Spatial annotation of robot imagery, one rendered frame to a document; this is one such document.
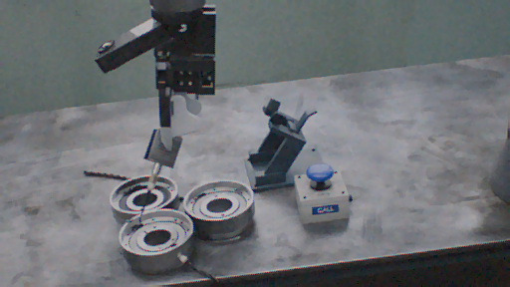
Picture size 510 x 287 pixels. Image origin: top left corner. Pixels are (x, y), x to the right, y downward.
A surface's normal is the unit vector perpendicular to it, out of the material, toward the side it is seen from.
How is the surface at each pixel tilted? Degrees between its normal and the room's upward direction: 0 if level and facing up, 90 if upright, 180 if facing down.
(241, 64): 90
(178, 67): 91
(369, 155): 0
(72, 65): 90
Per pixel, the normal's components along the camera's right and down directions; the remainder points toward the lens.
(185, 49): 0.07, 0.50
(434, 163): -0.09, -0.87
